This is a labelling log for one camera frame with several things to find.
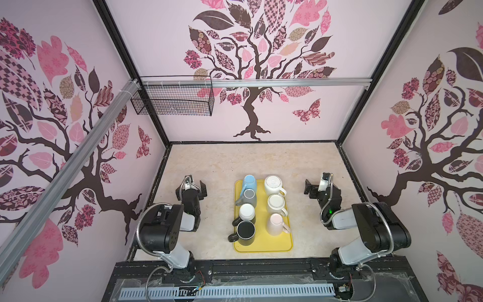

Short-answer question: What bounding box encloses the left aluminium rail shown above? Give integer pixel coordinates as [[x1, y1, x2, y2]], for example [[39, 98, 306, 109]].
[[1, 79, 140, 282]]

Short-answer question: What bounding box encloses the white ribbed-bottom mug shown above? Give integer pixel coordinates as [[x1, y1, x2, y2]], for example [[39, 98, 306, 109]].
[[264, 175, 287, 196]]

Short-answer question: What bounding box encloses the dark green white-bottom mug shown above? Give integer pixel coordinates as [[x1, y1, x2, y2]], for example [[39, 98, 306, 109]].
[[232, 203, 256, 227]]

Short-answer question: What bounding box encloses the black base frame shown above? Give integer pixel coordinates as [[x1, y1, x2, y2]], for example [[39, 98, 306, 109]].
[[102, 256, 427, 301]]

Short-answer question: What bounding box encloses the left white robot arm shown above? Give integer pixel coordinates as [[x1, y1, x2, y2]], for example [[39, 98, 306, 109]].
[[135, 182, 208, 275]]

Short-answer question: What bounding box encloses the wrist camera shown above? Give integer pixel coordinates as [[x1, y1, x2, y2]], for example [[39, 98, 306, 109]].
[[318, 172, 333, 191], [180, 175, 197, 191]]

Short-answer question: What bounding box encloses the aluminium rail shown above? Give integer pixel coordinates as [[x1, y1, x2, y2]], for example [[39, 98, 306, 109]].
[[1, 79, 140, 282], [142, 77, 372, 88]]

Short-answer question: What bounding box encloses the black wire basket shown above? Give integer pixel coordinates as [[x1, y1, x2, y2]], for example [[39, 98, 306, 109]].
[[131, 75, 215, 117]]

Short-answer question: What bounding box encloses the grey mug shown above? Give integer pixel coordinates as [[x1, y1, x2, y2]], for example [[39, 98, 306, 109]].
[[235, 189, 257, 208]]

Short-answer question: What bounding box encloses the white slotted cable duct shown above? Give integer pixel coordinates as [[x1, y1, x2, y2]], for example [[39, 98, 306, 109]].
[[117, 284, 335, 301]]

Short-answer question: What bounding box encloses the pale pink mug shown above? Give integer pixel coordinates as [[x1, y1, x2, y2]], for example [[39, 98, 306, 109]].
[[266, 213, 291, 237]]

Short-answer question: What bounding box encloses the black mug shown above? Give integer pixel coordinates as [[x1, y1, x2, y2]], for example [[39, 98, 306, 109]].
[[228, 221, 256, 246]]

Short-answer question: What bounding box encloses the back aluminium rail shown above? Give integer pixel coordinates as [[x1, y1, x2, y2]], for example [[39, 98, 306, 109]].
[[142, 77, 372, 88]]

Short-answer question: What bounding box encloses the light blue mug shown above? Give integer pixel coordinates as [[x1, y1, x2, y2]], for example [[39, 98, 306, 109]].
[[240, 175, 257, 196]]

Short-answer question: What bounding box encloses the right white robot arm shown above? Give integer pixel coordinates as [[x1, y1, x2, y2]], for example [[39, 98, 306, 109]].
[[304, 174, 411, 278]]

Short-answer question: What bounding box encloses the cream white mug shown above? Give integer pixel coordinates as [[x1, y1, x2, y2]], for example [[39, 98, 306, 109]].
[[267, 194, 289, 217]]

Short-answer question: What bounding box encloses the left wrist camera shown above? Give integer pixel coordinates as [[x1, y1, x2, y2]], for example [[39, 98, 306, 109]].
[[180, 175, 197, 191]]

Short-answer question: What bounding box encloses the yellow tray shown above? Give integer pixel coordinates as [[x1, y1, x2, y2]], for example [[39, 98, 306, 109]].
[[233, 179, 293, 253]]

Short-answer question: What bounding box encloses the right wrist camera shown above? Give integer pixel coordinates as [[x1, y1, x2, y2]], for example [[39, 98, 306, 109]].
[[318, 172, 333, 191]]

